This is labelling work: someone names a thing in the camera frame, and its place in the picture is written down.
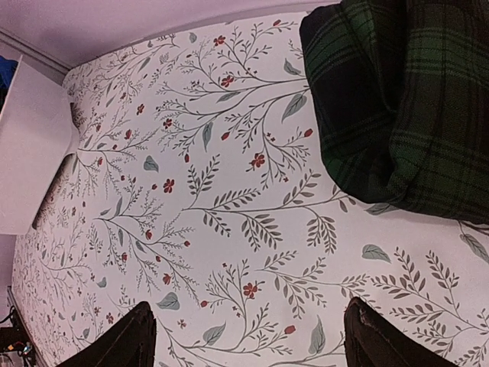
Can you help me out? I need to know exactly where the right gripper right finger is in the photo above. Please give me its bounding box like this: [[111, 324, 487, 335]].
[[344, 297, 454, 367]]

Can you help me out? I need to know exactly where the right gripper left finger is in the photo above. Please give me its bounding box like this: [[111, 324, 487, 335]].
[[66, 301, 157, 367]]

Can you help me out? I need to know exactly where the green plaid pleated skirt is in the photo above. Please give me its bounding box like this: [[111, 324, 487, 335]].
[[300, 1, 488, 224]]

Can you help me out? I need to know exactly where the white plastic laundry bin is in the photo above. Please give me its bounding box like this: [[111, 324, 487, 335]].
[[0, 60, 79, 235]]

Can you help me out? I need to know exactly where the floral patterned table mat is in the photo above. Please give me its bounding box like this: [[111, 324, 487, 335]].
[[12, 12, 488, 366]]

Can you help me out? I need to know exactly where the blue garment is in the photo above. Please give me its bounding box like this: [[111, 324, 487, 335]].
[[0, 56, 18, 89]]

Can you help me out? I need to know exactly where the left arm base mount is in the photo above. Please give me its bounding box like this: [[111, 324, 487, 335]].
[[1, 306, 36, 367]]

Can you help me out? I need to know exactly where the left aluminium frame post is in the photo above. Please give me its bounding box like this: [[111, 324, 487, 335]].
[[0, 29, 72, 76]]

